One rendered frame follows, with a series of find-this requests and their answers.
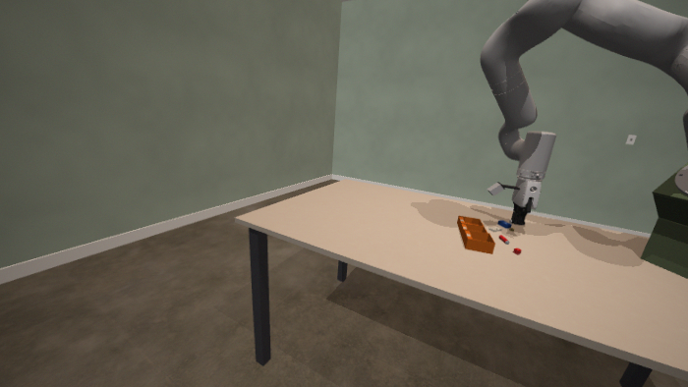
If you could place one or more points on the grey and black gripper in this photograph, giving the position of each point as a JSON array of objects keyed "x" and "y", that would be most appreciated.
[{"x": 528, "y": 194}]

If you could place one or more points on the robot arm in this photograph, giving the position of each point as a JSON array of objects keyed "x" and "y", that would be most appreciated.
[{"x": 629, "y": 28}]

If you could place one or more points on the orange rack of bins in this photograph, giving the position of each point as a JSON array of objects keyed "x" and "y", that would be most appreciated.
[{"x": 474, "y": 227}]

